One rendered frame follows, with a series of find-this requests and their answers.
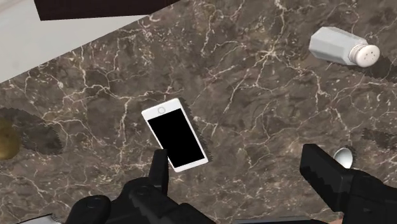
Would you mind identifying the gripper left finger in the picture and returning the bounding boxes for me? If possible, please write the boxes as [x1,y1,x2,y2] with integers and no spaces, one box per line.
[64,148,216,224]

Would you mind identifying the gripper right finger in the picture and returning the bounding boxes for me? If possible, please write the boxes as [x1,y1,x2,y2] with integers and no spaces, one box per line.
[299,143,397,224]

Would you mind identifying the silver spoon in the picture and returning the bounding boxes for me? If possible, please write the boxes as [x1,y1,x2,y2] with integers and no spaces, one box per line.
[333,147,354,169]

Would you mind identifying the white smartphone with black screen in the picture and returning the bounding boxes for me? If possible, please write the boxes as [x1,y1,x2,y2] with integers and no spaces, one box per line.
[141,97,209,173]

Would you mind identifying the white flat object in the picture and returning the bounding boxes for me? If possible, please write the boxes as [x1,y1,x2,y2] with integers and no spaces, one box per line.
[17,213,60,224]

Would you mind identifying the white salt shaker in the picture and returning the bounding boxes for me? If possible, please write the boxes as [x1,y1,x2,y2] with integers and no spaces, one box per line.
[308,26,381,68]

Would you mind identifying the brown round potato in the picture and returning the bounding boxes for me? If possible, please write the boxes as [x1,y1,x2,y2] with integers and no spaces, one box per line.
[0,118,22,162]

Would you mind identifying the dark robot stand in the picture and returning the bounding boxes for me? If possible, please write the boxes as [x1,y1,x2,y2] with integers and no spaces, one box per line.
[33,0,181,22]

